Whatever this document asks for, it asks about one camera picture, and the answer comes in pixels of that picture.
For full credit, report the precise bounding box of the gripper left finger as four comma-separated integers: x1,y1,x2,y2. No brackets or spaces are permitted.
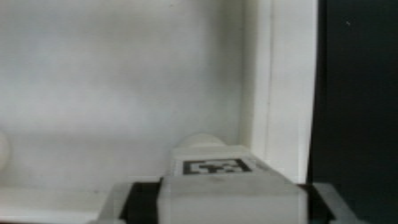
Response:
95,181,160,224

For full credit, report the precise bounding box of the white leg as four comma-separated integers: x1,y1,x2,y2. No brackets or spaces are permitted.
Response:
157,134,310,224

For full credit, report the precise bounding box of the white square tabletop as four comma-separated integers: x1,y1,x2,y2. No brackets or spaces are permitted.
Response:
0,0,318,224

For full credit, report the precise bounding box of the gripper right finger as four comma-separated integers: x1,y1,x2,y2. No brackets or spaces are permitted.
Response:
299,183,368,224

